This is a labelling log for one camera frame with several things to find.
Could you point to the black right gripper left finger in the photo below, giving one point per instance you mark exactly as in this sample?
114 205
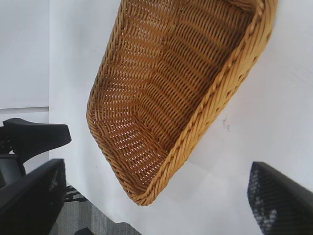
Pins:
29 200

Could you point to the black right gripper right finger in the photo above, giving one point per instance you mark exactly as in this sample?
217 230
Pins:
286 203

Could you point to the woven wicker basket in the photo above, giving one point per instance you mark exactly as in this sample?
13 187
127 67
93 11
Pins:
171 80

